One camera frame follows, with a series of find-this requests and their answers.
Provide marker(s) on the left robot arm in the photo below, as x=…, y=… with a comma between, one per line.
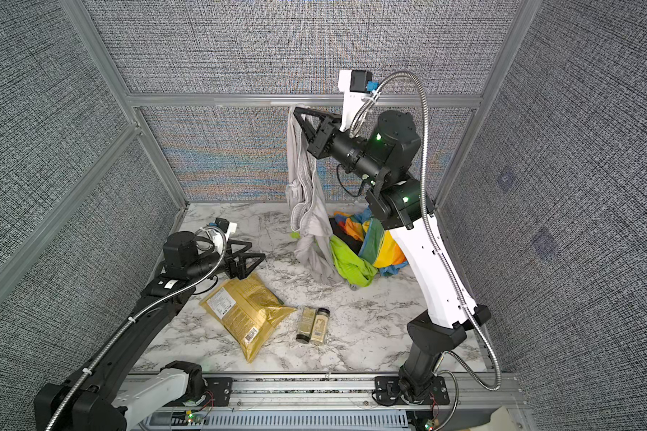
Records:
x=88, y=399

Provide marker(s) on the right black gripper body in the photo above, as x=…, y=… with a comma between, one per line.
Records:
x=323, y=148

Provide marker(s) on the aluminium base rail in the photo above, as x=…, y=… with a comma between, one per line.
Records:
x=454, y=403

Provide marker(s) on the spice jar light contents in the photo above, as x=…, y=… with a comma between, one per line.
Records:
x=320, y=326

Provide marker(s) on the gold snack bag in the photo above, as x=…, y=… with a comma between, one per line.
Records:
x=248, y=310

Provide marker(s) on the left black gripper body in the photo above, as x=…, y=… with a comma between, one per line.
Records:
x=231, y=268

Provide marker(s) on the grey cloth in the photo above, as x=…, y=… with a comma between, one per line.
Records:
x=304, y=192

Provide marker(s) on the rainbow striped cloth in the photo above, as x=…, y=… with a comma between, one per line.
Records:
x=379, y=248

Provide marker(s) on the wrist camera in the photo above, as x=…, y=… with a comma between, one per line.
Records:
x=226, y=227
x=353, y=84

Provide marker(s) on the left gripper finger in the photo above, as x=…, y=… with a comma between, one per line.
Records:
x=252, y=262
x=237, y=247

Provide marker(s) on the white vented cable duct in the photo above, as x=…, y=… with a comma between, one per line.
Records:
x=278, y=420

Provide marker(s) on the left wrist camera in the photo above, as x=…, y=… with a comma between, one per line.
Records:
x=226, y=227

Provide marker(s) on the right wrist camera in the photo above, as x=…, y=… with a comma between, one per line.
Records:
x=353, y=84

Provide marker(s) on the lime green cloth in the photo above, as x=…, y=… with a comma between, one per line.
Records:
x=330, y=261

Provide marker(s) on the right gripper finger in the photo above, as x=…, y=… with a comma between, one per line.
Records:
x=301, y=112
x=310, y=132

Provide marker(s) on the black cloth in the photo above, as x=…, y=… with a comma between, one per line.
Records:
x=353, y=243

